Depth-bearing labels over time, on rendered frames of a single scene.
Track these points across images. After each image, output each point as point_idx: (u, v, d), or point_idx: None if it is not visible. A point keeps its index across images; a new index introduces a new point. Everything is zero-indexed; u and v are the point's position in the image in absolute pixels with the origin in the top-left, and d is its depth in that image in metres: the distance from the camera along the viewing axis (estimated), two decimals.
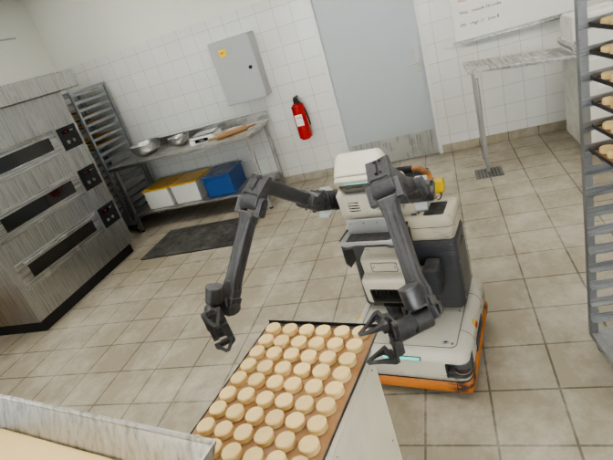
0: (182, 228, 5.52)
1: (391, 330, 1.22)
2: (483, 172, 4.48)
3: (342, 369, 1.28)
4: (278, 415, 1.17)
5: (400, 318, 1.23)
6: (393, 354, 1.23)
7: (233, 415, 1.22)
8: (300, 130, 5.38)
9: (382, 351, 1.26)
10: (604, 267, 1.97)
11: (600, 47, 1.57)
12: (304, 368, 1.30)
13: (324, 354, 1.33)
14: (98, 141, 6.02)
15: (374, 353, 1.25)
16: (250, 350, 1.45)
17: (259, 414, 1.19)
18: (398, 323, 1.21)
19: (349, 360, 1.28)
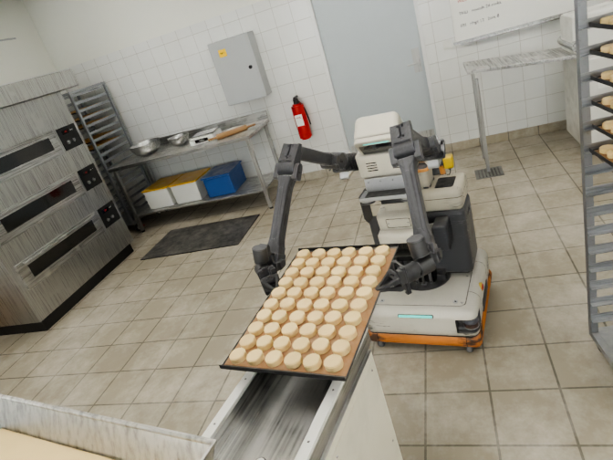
0: (182, 228, 5.52)
1: None
2: (483, 172, 4.48)
3: None
4: (318, 314, 1.39)
5: (407, 264, 1.46)
6: (399, 283, 1.44)
7: (278, 318, 1.43)
8: (300, 130, 5.38)
9: (389, 282, 1.47)
10: (604, 267, 1.97)
11: (600, 47, 1.57)
12: (336, 279, 1.52)
13: (352, 268, 1.54)
14: (98, 141, 6.02)
15: (382, 284, 1.46)
16: (285, 271, 1.66)
17: (301, 315, 1.41)
18: (405, 267, 1.44)
19: (375, 270, 1.49)
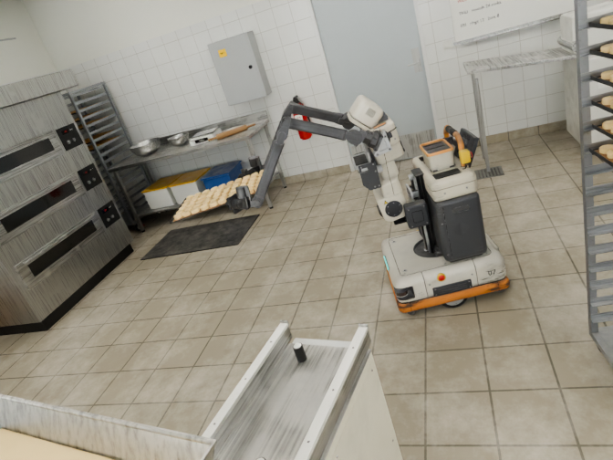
0: (182, 228, 5.52)
1: None
2: (483, 172, 4.48)
3: None
4: (207, 198, 2.78)
5: (239, 198, 2.55)
6: None
7: (209, 192, 2.91)
8: (300, 130, 5.38)
9: None
10: (604, 267, 1.97)
11: (600, 47, 1.57)
12: (233, 189, 2.76)
13: None
14: (98, 141, 6.02)
15: None
16: (245, 175, 2.95)
17: (209, 195, 2.84)
18: (234, 199, 2.55)
19: None
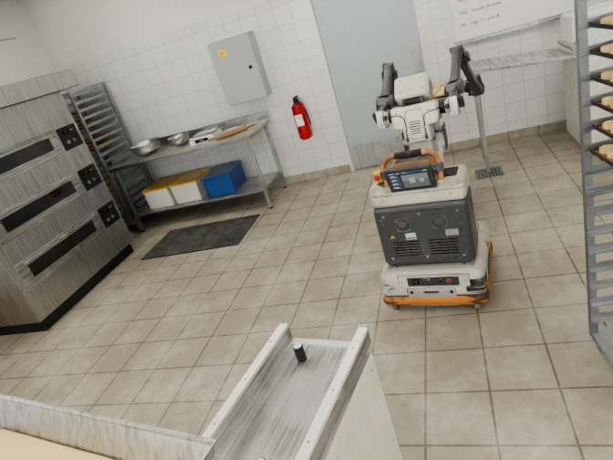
0: (182, 228, 5.52)
1: None
2: (483, 172, 4.48)
3: None
4: (434, 88, 3.72)
5: None
6: None
7: None
8: (300, 130, 5.38)
9: None
10: (604, 267, 1.97)
11: (600, 47, 1.57)
12: None
13: None
14: (98, 141, 6.02)
15: None
16: None
17: (441, 87, 3.70)
18: None
19: None
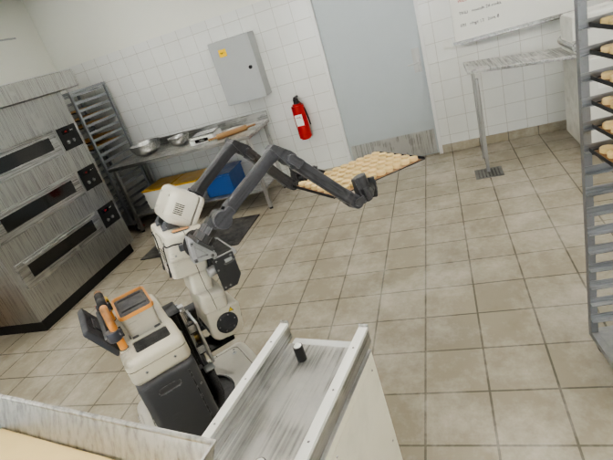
0: None
1: None
2: (483, 172, 4.48)
3: (326, 175, 2.55)
4: (364, 163, 2.54)
5: None
6: None
7: (382, 164, 2.44)
8: (300, 130, 5.38)
9: None
10: (604, 267, 1.97)
11: (600, 47, 1.57)
12: (339, 173, 2.47)
13: (327, 176, 2.48)
14: (98, 141, 6.02)
15: None
16: None
17: (371, 164, 2.50)
18: None
19: None
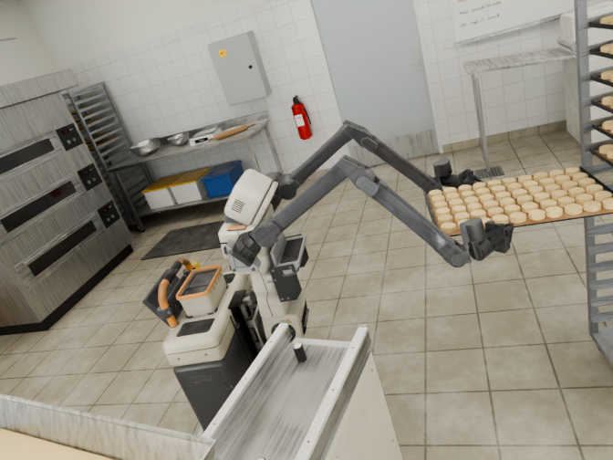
0: (182, 228, 5.52)
1: None
2: (483, 172, 4.48)
3: (473, 189, 1.83)
4: (534, 187, 1.69)
5: (455, 177, 1.94)
6: None
7: (553, 200, 1.57)
8: (300, 130, 5.38)
9: None
10: (604, 267, 1.97)
11: (600, 47, 1.57)
12: (485, 195, 1.73)
13: (467, 193, 1.77)
14: (98, 141, 6.02)
15: None
16: (484, 222, 1.54)
17: (540, 193, 1.64)
18: None
19: (466, 185, 1.84)
